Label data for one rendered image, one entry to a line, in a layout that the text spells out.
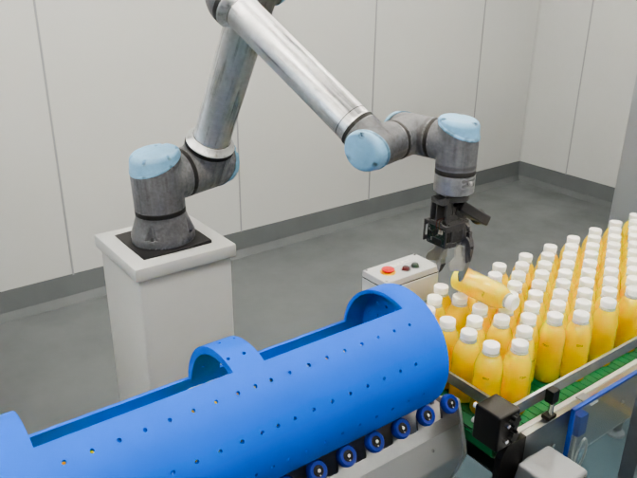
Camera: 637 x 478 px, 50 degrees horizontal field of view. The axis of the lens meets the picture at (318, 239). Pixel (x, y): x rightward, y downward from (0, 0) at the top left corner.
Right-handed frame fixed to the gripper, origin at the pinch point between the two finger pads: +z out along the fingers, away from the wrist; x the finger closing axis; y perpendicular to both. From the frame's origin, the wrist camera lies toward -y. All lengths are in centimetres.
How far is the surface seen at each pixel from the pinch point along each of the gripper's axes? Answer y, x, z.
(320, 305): -99, -184, 122
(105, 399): 36, -168, 122
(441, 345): 18.9, 15.4, 6.1
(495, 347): 0.5, 15.3, 13.2
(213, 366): 59, -10, 9
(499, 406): 7.4, 23.4, 21.5
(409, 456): 25.1, 15.0, 32.3
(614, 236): -83, -7, 13
